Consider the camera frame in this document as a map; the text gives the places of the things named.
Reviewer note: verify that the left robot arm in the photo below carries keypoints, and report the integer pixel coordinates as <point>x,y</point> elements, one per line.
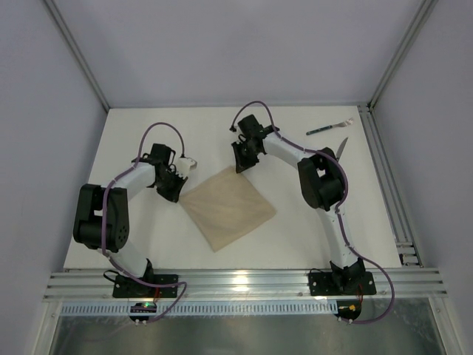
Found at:
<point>102,212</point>

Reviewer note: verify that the left aluminium frame post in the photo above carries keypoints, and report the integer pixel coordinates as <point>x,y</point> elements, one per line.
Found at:
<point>65,32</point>

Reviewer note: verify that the aluminium right side rail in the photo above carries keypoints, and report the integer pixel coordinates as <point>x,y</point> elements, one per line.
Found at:
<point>402,230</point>

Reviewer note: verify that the aluminium rail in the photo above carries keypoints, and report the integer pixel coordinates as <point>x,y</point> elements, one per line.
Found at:
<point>263,284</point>
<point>402,230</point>

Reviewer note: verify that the aluminium frame post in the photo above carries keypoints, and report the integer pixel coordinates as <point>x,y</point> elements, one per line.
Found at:
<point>65,32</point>
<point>409,37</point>

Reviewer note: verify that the left controller board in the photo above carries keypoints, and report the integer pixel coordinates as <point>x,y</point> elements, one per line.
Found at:
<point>142,312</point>

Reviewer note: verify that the right controller board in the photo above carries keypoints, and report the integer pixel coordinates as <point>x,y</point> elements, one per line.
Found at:
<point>348,311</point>

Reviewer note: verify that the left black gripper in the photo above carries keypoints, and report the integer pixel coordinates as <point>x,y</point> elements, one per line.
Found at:
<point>169,181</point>

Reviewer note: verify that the aluminium front rail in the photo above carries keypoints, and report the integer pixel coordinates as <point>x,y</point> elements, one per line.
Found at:
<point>263,284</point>

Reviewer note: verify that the beige cloth napkin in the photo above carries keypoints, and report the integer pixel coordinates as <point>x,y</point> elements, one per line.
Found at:
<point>226,207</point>

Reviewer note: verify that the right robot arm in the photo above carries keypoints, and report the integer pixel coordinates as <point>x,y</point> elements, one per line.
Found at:
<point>323,185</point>

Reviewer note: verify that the slotted grey cable duct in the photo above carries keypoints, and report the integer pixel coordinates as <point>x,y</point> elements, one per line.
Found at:
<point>204,308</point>

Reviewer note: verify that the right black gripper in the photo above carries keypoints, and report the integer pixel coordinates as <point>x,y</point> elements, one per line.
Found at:
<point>244,151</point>

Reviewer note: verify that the green handled knife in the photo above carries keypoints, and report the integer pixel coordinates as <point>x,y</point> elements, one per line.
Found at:
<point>340,149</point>

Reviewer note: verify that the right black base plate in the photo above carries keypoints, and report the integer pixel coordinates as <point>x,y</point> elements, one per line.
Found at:
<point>325,283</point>

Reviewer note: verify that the right aluminium frame post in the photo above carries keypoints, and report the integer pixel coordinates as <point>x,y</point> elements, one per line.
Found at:
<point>409,37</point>

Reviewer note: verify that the green handled fork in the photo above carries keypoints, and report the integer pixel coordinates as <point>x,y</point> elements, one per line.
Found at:
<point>342,124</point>

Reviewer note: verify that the controller board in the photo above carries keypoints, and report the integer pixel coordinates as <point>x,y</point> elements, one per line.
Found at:
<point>142,312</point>
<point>348,311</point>

